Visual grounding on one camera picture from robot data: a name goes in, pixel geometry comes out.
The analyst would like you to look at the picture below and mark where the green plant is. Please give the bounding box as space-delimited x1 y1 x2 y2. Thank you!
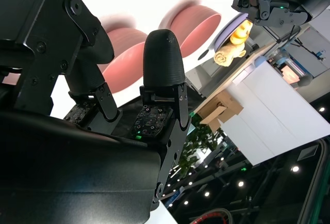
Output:
177 113 220 179

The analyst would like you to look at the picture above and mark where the grey striped sign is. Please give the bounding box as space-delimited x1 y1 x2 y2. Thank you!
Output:
297 145 319 162

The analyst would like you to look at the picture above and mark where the cardboard box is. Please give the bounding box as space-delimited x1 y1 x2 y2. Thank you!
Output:
194 90 244 132

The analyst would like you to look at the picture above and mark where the dark curved frame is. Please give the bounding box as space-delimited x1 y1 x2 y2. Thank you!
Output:
300 136 330 224

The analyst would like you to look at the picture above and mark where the purple plate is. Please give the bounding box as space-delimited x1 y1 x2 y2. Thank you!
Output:
213 12 250 54

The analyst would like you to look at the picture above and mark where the red and black hoop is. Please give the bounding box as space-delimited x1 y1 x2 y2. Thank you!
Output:
190 207 233 224

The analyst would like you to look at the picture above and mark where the yellow pastry toy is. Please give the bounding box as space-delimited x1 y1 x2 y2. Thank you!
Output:
213 42 247 67

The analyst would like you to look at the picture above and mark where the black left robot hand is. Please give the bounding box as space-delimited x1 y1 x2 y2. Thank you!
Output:
231 0 309 27

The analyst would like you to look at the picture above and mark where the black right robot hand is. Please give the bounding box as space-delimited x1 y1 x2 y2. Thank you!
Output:
0 0 193 224

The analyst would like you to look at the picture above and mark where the white panel board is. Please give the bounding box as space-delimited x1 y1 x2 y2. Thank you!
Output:
219 59 330 167

